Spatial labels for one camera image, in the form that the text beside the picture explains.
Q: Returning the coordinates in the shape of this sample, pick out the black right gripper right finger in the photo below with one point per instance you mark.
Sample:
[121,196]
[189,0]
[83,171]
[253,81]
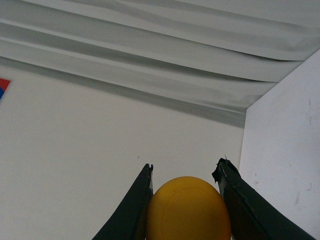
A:
[251,216]

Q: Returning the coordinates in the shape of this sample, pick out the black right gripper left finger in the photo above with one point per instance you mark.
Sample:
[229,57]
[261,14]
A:
[129,220]

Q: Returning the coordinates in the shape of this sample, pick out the yellow push button switch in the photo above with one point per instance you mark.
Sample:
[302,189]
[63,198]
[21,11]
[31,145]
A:
[187,208]

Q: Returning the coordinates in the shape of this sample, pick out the grey pleated curtain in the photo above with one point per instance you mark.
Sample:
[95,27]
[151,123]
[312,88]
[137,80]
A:
[210,58]

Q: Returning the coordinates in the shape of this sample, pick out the red and blue sign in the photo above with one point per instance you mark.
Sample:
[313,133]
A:
[4,83]

